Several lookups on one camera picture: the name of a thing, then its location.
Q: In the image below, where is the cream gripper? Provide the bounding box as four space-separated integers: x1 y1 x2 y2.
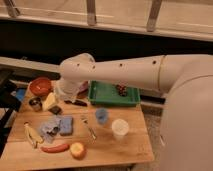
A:
42 79 80 111

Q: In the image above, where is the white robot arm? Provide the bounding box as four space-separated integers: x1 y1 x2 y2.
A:
54 53 213 171

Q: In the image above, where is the orange bowl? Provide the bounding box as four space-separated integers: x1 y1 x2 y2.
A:
29 77 52 96

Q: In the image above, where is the purple bowl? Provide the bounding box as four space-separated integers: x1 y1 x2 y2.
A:
78 81 89 94

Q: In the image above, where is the black rectangular block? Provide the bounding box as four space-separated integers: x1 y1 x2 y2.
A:
49 106 62 115

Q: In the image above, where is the small metal cup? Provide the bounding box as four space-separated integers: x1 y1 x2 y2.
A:
29 97 42 112

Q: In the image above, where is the blue sponge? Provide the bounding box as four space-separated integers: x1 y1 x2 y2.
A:
59 116 73 136

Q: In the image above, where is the blue object on floor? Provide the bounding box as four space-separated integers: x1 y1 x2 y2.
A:
15 88 26 101

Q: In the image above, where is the metal fork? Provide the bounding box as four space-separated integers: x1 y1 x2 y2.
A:
81 116 97 140

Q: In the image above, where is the black chair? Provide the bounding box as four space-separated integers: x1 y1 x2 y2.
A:
0 69 21 156

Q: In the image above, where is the red sausage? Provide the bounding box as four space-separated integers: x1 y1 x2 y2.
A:
40 143 70 153

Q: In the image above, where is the green plastic tray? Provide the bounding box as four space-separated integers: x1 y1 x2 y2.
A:
88 81 140 107

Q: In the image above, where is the blue plastic cup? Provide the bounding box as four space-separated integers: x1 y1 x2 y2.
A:
95 108 108 125

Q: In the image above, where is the red yellow apple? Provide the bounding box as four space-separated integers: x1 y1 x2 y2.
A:
70 142 86 160

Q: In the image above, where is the dark grape bunch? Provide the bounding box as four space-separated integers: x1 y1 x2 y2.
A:
116 85 127 97

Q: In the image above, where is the white plastic cup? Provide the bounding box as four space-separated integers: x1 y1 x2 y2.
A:
111 119 129 140

